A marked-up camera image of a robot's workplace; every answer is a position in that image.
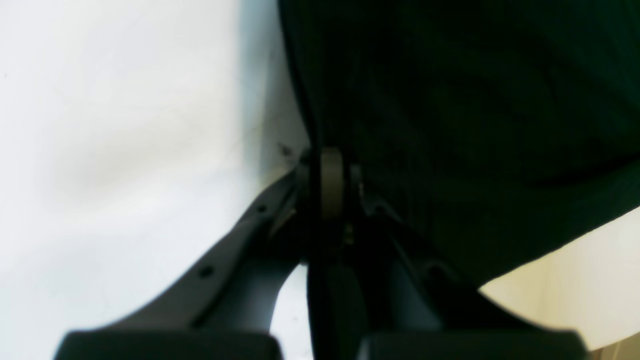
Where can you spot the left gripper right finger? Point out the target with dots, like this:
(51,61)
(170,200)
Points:
(419,307)

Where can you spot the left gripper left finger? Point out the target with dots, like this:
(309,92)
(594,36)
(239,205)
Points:
(222,307)

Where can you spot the black T-shirt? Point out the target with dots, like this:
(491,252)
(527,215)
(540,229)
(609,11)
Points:
(498,131)

